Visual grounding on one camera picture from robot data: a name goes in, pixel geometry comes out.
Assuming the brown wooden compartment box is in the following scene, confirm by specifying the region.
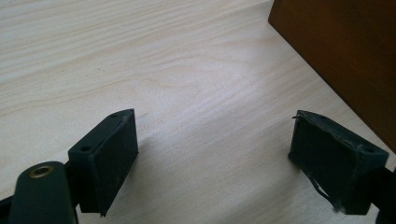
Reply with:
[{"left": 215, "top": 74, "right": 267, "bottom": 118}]
[{"left": 267, "top": 0, "right": 396, "bottom": 154}]

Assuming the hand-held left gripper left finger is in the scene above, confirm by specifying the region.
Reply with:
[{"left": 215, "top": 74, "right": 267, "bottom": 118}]
[{"left": 67, "top": 108, "right": 139, "bottom": 217}]

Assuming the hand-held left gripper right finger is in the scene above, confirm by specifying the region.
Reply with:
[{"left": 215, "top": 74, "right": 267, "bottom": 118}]
[{"left": 288, "top": 109, "right": 390, "bottom": 216}]

